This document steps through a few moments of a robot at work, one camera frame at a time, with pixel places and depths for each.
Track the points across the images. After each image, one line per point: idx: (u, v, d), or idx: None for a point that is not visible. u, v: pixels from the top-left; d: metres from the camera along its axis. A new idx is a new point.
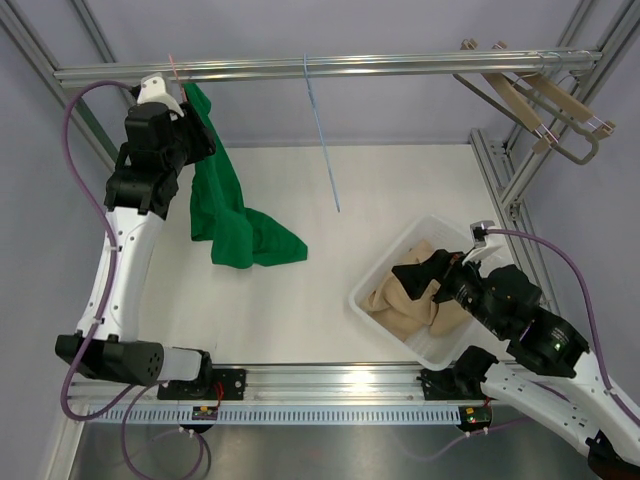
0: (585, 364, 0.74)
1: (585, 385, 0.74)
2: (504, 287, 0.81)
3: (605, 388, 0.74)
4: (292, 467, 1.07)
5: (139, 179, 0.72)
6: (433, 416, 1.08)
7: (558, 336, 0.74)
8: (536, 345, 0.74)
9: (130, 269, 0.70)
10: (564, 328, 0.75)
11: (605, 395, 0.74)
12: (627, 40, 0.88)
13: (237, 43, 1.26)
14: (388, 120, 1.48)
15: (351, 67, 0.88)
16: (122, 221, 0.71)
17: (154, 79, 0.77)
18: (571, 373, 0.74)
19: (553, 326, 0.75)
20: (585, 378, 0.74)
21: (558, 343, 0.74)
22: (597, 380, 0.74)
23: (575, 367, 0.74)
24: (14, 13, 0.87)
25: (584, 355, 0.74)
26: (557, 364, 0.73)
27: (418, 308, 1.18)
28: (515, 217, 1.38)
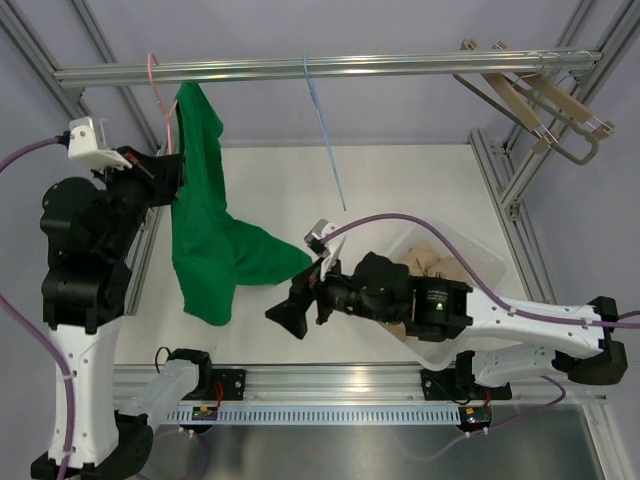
0: (476, 304, 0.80)
1: (487, 322, 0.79)
2: (374, 284, 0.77)
3: (507, 311, 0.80)
4: (292, 467, 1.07)
5: (81, 279, 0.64)
6: (434, 417, 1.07)
7: (436, 296, 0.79)
8: (425, 315, 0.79)
9: (92, 392, 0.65)
10: (440, 287, 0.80)
11: (511, 317, 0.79)
12: (627, 40, 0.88)
13: (237, 43, 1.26)
14: (389, 120, 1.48)
15: (355, 67, 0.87)
16: (68, 343, 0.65)
17: (82, 128, 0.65)
18: (468, 321, 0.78)
19: (429, 289, 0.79)
20: (483, 316, 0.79)
21: (439, 302, 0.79)
22: (496, 309, 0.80)
23: (467, 312, 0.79)
24: (13, 13, 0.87)
25: (470, 297, 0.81)
26: (449, 320, 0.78)
27: None
28: (515, 217, 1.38)
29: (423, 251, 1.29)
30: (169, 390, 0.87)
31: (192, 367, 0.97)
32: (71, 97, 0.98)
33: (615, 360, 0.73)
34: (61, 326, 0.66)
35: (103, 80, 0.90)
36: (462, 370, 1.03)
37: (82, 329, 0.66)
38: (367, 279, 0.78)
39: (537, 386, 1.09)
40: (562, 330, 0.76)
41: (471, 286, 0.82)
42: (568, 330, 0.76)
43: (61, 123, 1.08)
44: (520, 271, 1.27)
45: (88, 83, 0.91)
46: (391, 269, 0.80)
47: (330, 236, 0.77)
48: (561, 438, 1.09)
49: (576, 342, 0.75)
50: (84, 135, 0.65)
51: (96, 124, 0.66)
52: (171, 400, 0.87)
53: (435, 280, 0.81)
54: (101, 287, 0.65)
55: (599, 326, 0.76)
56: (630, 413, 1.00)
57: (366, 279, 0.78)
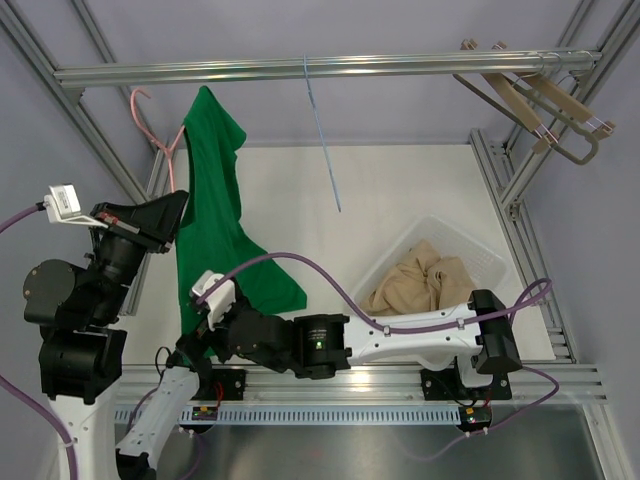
0: (353, 332, 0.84)
1: (366, 348, 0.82)
2: (247, 342, 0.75)
3: (383, 332, 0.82)
4: (292, 467, 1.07)
5: (76, 350, 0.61)
6: (434, 417, 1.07)
7: (317, 335, 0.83)
8: (310, 357, 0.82)
9: (95, 459, 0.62)
10: (320, 325, 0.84)
11: (387, 339, 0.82)
12: (627, 40, 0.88)
13: (237, 43, 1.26)
14: (390, 119, 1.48)
15: (353, 67, 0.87)
16: (68, 411, 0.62)
17: (46, 200, 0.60)
18: (348, 353, 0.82)
19: (310, 329, 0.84)
20: (360, 344, 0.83)
21: (319, 340, 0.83)
22: (372, 334, 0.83)
23: (346, 343, 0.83)
24: (14, 13, 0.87)
25: (347, 326, 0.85)
26: (331, 356, 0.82)
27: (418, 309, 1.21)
28: (515, 217, 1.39)
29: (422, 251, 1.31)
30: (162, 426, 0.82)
31: (189, 375, 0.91)
32: (71, 97, 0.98)
33: (493, 350, 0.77)
34: (60, 396, 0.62)
35: (103, 80, 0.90)
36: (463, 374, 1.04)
37: (80, 398, 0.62)
38: (241, 336, 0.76)
39: (535, 386, 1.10)
40: (441, 336, 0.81)
41: (348, 316, 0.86)
42: (446, 334, 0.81)
43: (61, 122, 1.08)
44: (521, 271, 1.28)
45: (88, 84, 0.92)
46: (261, 322, 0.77)
47: (207, 294, 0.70)
48: (561, 438, 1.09)
49: (456, 343, 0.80)
50: (47, 204, 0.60)
51: (60, 191, 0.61)
52: (170, 425, 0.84)
53: (313, 318, 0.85)
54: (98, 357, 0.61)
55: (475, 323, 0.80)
56: (630, 413, 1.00)
57: (238, 338, 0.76)
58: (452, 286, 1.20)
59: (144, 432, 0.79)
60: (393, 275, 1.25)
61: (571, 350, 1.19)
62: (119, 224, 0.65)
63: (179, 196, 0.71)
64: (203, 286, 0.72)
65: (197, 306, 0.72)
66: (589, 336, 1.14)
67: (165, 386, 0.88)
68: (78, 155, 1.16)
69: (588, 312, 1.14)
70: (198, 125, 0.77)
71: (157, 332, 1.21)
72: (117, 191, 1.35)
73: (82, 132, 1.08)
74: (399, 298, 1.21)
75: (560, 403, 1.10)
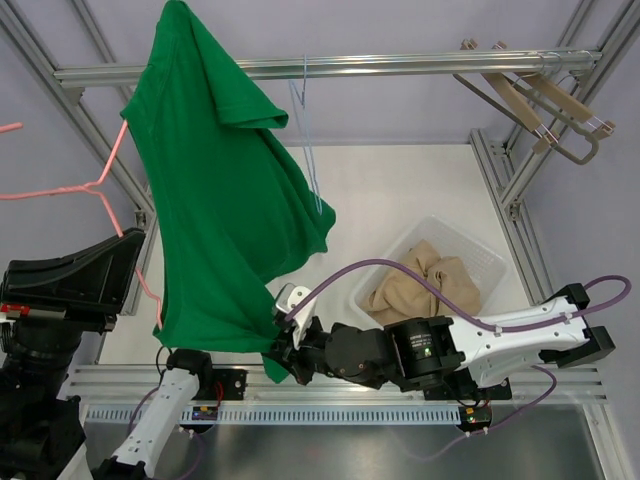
0: (458, 335, 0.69)
1: (479, 352, 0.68)
2: (351, 363, 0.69)
3: (494, 333, 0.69)
4: (292, 467, 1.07)
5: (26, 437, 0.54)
6: (434, 417, 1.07)
7: (419, 341, 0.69)
8: (413, 368, 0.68)
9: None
10: (420, 330, 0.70)
11: (499, 339, 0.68)
12: (627, 40, 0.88)
13: (237, 43, 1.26)
14: (389, 120, 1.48)
15: (352, 67, 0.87)
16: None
17: None
18: (461, 357, 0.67)
19: (411, 334, 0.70)
20: (471, 346, 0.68)
21: (425, 348, 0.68)
22: (481, 335, 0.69)
23: (458, 348, 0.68)
24: (16, 14, 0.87)
25: (453, 327, 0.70)
26: (445, 362, 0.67)
27: (418, 309, 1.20)
28: (515, 217, 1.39)
29: (422, 251, 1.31)
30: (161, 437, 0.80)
31: (189, 378, 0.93)
32: (71, 97, 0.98)
33: (604, 344, 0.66)
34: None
35: (102, 80, 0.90)
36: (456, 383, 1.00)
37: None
38: (341, 358, 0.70)
39: (535, 386, 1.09)
40: (548, 331, 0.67)
41: (450, 318, 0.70)
42: (553, 329, 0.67)
43: (60, 122, 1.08)
44: (520, 271, 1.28)
45: (88, 83, 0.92)
46: (360, 341, 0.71)
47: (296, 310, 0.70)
48: (561, 438, 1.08)
49: (564, 340, 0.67)
50: None
51: None
52: (169, 431, 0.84)
53: (413, 320, 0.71)
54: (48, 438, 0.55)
55: (580, 316, 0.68)
56: (631, 413, 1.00)
57: (340, 360, 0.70)
58: (452, 286, 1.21)
59: (142, 439, 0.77)
60: (393, 274, 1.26)
61: None
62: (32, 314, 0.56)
63: (124, 247, 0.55)
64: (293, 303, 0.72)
65: (285, 322, 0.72)
66: None
67: (165, 388, 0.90)
68: (78, 156, 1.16)
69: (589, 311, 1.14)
70: (146, 104, 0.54)
71: None
72: (117, 192, 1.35)
73: (82, 132, 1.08)
74: (399, 297, 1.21)
75: (560, 403, 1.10)
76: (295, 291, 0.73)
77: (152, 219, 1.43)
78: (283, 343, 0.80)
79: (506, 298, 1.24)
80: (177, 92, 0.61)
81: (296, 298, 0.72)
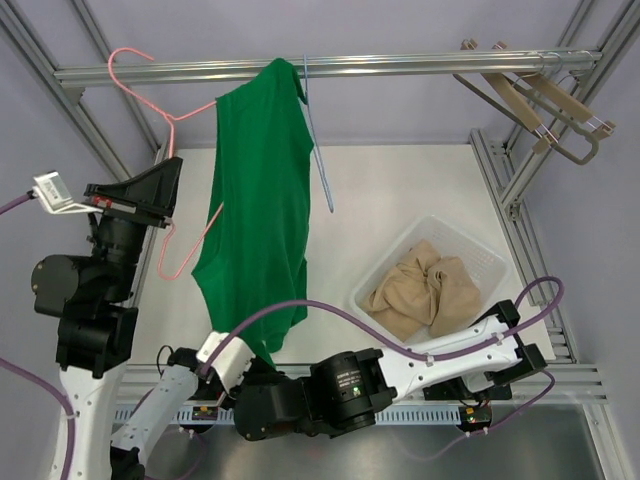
0: (390, 369, 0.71)
1: (409, 386, 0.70)
2: (258, 424, 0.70)
3: (426, 362, 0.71)
4: (292, 468, 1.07)
5: (94, 324, 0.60)
6: (433, 416, 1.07)
7: (345, 384, 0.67)
8: (337, 417, 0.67)
9: (93, 437, 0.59)
10: (348, 368, 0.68)
11: (431, 368, 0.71)
12: (628, 39, 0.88)
13: (237, 43, 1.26)
14: (390, 120, 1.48)
15: (353, 67, 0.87)
16: (74, 384, 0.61)
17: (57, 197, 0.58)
18: (393, 394, 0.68)
19: (336, 377, 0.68)
20: (403, 380, 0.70)
21: (354, 388, 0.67)
22: (413, 366, 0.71)
23: (390, 383, 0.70)
24: (15, 14, 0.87)
25: (382, 363, 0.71)
26: (374, 401, 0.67)
27: (418, 309, 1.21)
28: (515, 217, 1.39)
29: (422, 251, 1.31)
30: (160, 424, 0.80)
31: (189, 374, 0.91)
32: (71, 97, 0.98)
33: (534, 362, 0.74)
34: (72, 367, 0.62)
35: (103, 80, 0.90)
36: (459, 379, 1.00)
37: (90, 372, 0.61)
38: (253, 418, 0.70)
39: (533, 386, 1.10)
40: (481, 355, 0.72)
41: (380, 351, 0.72)
42: (487, 352, 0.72)
43: (60, 122, 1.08)
44: (520, 271, 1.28)
45: (88, 83, 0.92)
46: (263, 399, 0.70)
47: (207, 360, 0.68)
48: (562, 439, 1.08)
49: (498, 361, 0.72)
50: (36, 196, 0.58)
51: (45, 181, 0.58)
52: (165, 425, 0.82)
53: (334, 359, 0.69)
54: (112, 334, 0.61)
55: (511, 336, 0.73)
56: (630, 413, 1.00)
57: (248, 420, 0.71)
58: (452, 286, 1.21)
59: (137, 427, 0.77)
60: (392, 275, 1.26)
61: (571, 351, 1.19)
62: (114, 208, 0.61)
63: (174, 163, 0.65)
64: (206, 350, 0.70)
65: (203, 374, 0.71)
66: (589, 336, 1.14)
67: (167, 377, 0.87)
68: (79, 156, 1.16)
69: (589, 311, 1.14)
70: (231, 112, 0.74)
71: (156, 332, 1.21)
72: None
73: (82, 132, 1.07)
74: (399, 298, 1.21)
75: (559, 403, 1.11)
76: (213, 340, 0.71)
77: None
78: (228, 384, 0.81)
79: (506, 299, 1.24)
80: (256, 121, 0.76)
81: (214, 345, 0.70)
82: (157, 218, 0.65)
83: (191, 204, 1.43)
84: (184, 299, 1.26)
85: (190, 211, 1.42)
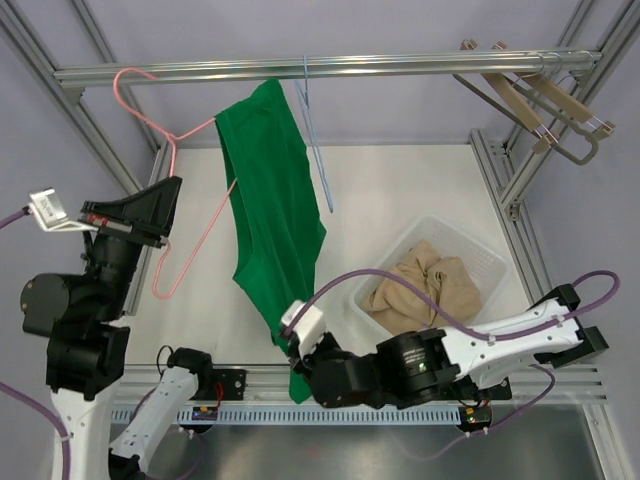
0: (451, 347, 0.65)
1: (473, 364, 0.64)
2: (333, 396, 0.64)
3: (487, 342, 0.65)
4: (292, 467, 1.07)
5: (85, 345, 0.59)
6: (434, 417, 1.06)
7: (412, 358, 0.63)
8: (408, 389, 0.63)
9: (89, 455, 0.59)
10: (414, 345, 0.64)
11: (493, 348, 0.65)
12: (628, 39, 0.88)
13: (237, 44, 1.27)
14: (390, 120, 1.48)
15: (353, 67, 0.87)
16: (66, 406, 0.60)
17: (53, 213, 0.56)
18: (455, 371, 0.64)
19: (402, 352, 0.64)
20: (466, 358, 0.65)
21: (420, 363, 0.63)
22: (475, 344, 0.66)
23: (451, 360, 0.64)
24: (15, 14, 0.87)
25: (445, 340, 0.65)
26: (440, 377, 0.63)
27: (418, 309, 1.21)
28: (515, 217, 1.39)
29: (422, 251, 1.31)
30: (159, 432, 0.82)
31: (188, 377, 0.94)
32: (71, 97, 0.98)
33: (596, 344, 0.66)
34: (62, 390, 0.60)
35: (103, 80, 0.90)
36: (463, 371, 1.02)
37: (81, 394, 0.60)
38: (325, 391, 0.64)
39: (534, 386, 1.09)
40: (541, 337, 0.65)
41: (443, 329, 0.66)
42: (546, 334, 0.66)
43: (60, 122, 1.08)
44: (520, 271, 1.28)
45: (88, 84, 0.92)
46: (337, 371, 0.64)
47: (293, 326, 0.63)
48: (561, 439, 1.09)
49: (559, 344, 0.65)
50: (31, 213, 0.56)
51: (41, 197, 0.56)
52: (168, 425, 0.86)
53: (401, 335, 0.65)
54: (104, 355, 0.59)
55: (572, 317, 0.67)
56: (630, 413, 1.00)
57: (322, 395, 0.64)
58: (452, 287, 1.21)
59: (138, 435, 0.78)
60: (393, 274, 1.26)
61: None
62: (109, 226, 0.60)
63: (173, 182, 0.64)
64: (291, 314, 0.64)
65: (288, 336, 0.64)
66: None
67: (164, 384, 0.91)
68: (79, 156, 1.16)
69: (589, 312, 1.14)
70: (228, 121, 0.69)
71: (156, 332, 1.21)
72: (118, 192, 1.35)
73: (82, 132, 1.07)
74: (399, 298, 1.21)
75: (560, 403, 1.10)
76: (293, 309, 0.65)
77: None
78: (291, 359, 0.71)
79: (506, 299, 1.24)
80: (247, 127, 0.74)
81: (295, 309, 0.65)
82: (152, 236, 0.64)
83: (191, 204, 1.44)
84: (184, 299, 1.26)
85: (190, 211, 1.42)
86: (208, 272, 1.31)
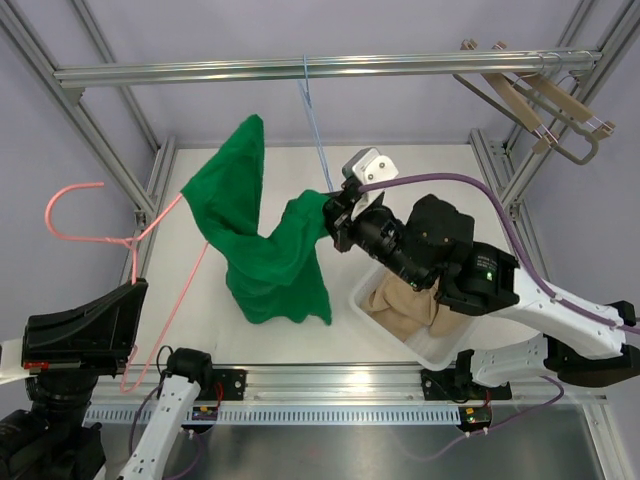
0: (521, 283, 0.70)
1: (530, 304, 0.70)
2: (438, 235, 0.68)
3: (551, 297, 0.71)
4: (292, 468, 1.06)
5: (56, 464, 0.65)
6: (434, 417, 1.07)
7: (487, 265, 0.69)
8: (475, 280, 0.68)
9: None
10: (491, 256, 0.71)
11: (553, 303, 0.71)
12: (628, 39, 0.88)
13: (238, 44, 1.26)
14: (390, 120, 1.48)
15: (354, 67, 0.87)
16: None
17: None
18: (515, 299, 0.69)
19: (476, 257, 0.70)
20: (528, 296, 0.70)
21: (489, 272, 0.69)
22: (539, 294, 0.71)
23: (516, 289, 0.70)
24: (16, 14, 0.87)
25: (519, 274, 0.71)
26: (499, 294, 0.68)
27: (417, 309, 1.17)
28: (515, 217, 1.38)
29: None
30: (162, 457, 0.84)
31: (188, 386, 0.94)
32: (71, 97, 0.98)
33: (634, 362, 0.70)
34: None
35: (103, 81, 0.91)
36: (462, 366, 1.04)
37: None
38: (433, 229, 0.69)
39: (532, 386, 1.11)
40: (593, 328, 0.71)
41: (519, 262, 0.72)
42: (597, 328, 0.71)
43: (60, 123, 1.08)
44: None
45: (89, 84, 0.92)
46: (451, 222, 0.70)
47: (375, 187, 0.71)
48: (563, 439, 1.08)
49: (603, 341, 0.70)
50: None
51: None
52: (172, 443, 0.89)
53: (484, 248, 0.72)
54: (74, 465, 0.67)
55: (621, 331, 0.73)
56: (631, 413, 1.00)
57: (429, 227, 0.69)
58: None
59: (145, 459, 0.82)
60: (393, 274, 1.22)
61: None
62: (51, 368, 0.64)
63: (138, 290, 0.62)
64: (372, 175, 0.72)
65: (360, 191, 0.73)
66: None
67: (166, 400, 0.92)
68: (79, 156, 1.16)
69: None
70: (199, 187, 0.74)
71: (156, 332, 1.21)
72: (118, 192, 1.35)
73: (82, 132, 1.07)
74: (399, 297, 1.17)
75: (560, 403, 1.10)
76: (377, 162, 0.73)
77: (152, 218, 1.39)
78: (340, 211, 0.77)
79: None
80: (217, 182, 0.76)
81: (377, 170, 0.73)
82: (107, 357, 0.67)
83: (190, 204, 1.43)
84: (184, 300, 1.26)
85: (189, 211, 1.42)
86: (208, 272, 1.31)
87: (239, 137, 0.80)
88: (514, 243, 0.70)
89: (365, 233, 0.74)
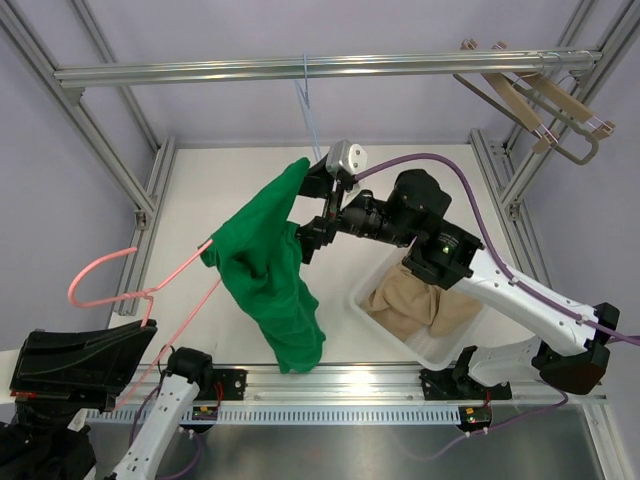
0: (482, 262, 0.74)
1: (485, 282, 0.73)
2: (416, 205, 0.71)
3: (510, 279, 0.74)
4: (292, 467, 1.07)
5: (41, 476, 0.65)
6: (434, 417, 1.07)
7: (447, 240, 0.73)
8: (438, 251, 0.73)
9: None
10: (452, 232, 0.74)
11: (512, 286, 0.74)
12: (628, 39, 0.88)
13: (238, 44, 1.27)
14: (390, 120, 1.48)
15: (352, 67, 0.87)
16: None
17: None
18: (468, 273, 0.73)
19: (441, 231, 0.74)
20: (486, 273, 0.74)
21: (447, 246, 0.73)
22: (499, 275, 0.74)
23: (472, 266, 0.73)
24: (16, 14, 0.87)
25: (480, 254, 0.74)
26: (453, 267, 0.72)
27: (418, 309, 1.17)
28: (515, 217, 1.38)
29: None
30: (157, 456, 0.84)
31: (188, 386, 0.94)
32: (71, 97, 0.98)
33: (599, 359, 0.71)
34: None
35: (103, 81, 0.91)
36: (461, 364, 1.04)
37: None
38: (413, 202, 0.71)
39: (532, 386, 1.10)
40: (555, 318, 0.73)
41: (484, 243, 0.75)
42: (560, 319, 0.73)
43: (60, 122, 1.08)
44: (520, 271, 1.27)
45: (88, 84, 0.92)
46: (428, 194, 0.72)
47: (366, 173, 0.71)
48: (562, 439, 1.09)
49: (567, 332, 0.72)
50: None
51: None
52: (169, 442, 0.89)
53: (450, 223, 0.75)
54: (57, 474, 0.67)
55: (592, 328, 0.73)
56: (631, 413, 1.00)
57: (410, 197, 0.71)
58: None
59: (139, 457, 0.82)
60: (393, 275, 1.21)
61: None
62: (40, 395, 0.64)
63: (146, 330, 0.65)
64: (355, 162, 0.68)
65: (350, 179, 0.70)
66: None
67: (164, 399, 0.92)
68: (79, 156, 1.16)
69: None
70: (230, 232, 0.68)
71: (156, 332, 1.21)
72: (117, 192, 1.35)
73: (82, 133, 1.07)
74: (399, 298, 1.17)
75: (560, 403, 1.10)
76: (353, 150, 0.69)
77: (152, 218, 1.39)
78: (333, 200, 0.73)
79: None
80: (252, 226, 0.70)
81: (355, 157, 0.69)
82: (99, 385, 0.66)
83: (190, 204, 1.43)
84: (184, 300, 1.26)
85: (189, 211, 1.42)
86: (208, 272, 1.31)
87: (285, 180, 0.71)
88: (482, 227, 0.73)
89: (350, 215, 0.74)
